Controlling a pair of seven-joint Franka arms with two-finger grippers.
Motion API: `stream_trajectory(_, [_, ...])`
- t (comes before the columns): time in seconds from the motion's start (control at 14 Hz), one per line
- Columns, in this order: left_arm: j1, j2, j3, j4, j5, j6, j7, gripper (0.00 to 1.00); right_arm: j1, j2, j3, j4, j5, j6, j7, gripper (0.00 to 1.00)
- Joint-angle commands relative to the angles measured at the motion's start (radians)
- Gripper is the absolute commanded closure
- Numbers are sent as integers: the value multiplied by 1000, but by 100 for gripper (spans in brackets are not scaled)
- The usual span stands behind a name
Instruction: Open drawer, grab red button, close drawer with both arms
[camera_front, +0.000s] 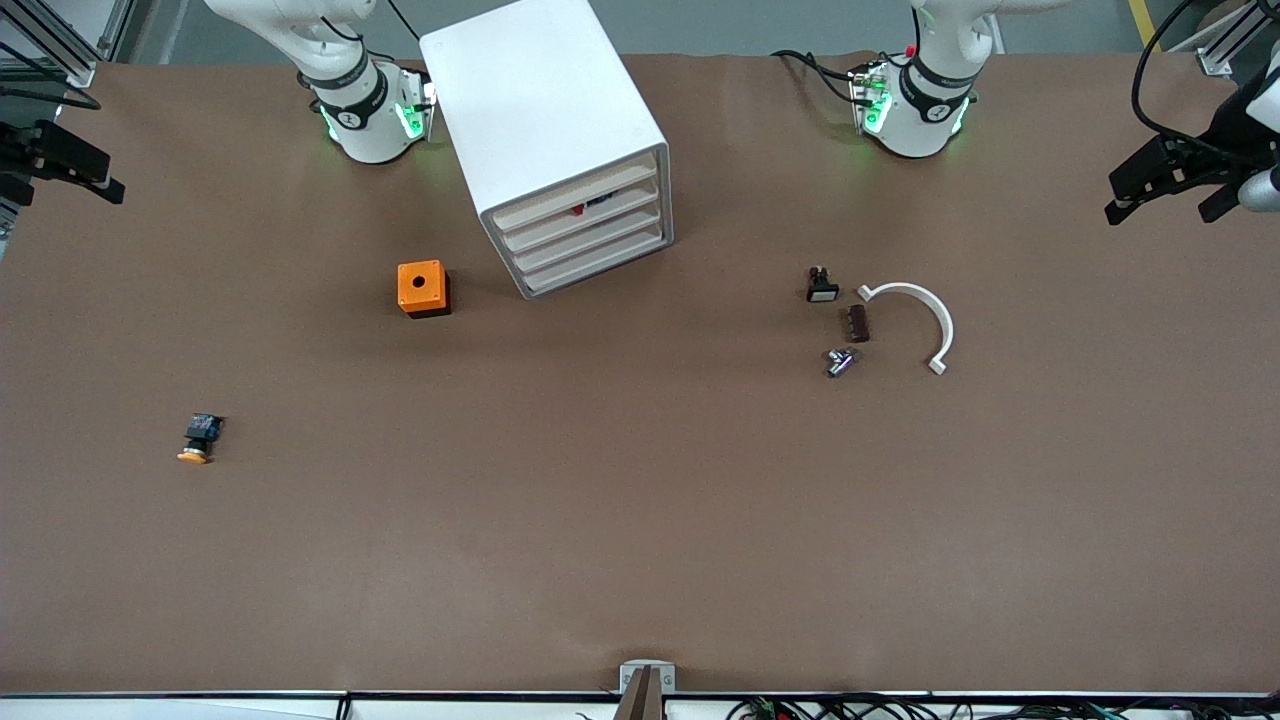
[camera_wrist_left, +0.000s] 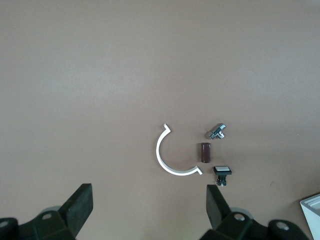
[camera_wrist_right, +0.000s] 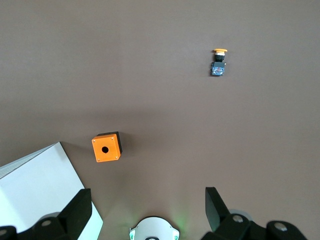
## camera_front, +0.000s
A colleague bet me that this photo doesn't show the yellow push button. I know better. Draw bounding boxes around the yellow push button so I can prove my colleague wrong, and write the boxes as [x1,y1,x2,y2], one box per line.
[177,413,226,466]

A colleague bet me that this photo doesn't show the white drawer cabinet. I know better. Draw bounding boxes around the white drawer cabinet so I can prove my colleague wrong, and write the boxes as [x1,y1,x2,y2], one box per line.
[419,0,674,301]

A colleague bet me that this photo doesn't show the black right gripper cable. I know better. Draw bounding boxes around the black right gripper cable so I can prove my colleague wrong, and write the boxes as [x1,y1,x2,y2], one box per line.
[0,84,103,112]

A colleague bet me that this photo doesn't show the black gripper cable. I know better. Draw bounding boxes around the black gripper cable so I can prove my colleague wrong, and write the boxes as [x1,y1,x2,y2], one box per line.
[0,84,103,112]
[1130,0,1233,143]

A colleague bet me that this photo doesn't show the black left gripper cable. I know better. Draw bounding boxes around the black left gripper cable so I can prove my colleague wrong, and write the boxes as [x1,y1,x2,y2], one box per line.
[1130,0,1233,143]

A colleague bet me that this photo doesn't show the aluminium frame profile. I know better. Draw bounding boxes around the aluminium frame profile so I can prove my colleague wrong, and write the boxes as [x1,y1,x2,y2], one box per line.
[0,0,137,89]
[1165,0,1263,78]

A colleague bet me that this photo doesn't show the white curved bracket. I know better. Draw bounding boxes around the white curved bracket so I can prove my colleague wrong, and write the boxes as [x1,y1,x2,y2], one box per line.
[858,282,956,376]

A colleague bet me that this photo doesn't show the black left base cable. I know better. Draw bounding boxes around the black left base cable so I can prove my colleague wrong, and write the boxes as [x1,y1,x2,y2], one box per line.
[770,48,867,107]

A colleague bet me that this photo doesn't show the black base cable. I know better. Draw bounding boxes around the black base cable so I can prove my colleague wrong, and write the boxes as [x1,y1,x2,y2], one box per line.
[385,0,427,47]
[770,48,867,107]

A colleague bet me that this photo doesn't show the black right base cable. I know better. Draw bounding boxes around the black right base cable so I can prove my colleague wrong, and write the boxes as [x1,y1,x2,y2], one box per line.
[385,0,427,47]

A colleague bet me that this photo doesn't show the orange button enclosure box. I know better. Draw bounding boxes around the orange button enclosure box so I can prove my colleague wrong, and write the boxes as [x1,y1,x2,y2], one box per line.
[397,260,452,319]

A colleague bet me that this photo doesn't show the white table edge rail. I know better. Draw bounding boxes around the white table edge rail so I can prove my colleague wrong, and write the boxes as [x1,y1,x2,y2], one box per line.
[0,690,1280,720]

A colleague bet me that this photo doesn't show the tangled black cables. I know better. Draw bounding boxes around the tangled black cables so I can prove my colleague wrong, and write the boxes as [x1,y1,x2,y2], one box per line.
[728,693,1280,720]

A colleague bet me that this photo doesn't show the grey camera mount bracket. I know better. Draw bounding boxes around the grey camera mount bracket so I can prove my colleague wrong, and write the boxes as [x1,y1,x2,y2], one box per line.
[615,660,678,720]

